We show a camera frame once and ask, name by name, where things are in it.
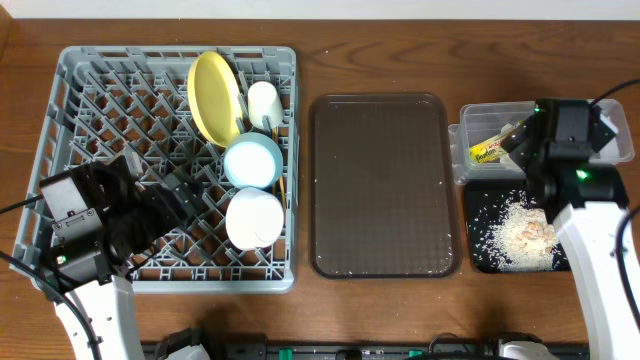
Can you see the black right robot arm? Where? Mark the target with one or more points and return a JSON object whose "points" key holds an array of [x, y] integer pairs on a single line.
{"points": [[587, 204]]}

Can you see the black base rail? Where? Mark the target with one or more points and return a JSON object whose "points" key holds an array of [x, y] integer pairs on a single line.
{"points": [[258, 346]]}

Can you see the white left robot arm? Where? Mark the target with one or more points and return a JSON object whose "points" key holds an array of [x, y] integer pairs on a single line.
{"points": [[93, 293]]}

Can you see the cream cup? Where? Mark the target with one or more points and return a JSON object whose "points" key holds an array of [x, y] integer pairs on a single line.
{"points": [[264, 106]]}

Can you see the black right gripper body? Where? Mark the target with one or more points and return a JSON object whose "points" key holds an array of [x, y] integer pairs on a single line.
{"points": [[522, 141]]}

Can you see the grey dishwasher rack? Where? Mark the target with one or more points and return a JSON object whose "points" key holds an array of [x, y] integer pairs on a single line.
{"points": [[106, 99]]}

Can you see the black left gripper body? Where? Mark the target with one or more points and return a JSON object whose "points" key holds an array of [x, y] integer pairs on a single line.
{"points": [[176, 195]]}

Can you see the yellow plate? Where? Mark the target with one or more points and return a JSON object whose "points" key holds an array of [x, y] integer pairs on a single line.
{"points": [[213, 98]]}

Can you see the white small plate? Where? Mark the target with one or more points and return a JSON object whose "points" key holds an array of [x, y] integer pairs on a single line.
{"points": [[254, 219]]}

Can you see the rice food waste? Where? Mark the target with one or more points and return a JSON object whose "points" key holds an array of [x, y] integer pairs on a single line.
{"points": [[520, 235]]}

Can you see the black tray bin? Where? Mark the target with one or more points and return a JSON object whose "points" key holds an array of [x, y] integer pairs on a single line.
{"points": [[480, 200]]}

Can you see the Apollo snack wrapper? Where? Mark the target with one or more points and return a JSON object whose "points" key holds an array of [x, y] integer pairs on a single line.
{"points": [[489, 150]]}

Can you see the wooden chopstick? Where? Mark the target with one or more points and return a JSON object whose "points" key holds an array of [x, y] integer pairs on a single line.
{"points": [[283, 192]]}

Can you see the clear plastic bin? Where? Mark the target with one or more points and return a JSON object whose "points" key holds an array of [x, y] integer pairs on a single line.
{"points": [[479, 122]]}

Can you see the brown serving tray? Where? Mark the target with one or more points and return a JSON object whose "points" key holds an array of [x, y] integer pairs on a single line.
{"points": [[382, 200]]}

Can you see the light blue bowl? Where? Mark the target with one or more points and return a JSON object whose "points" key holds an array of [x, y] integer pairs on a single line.
{"points": [[253, 160]]}

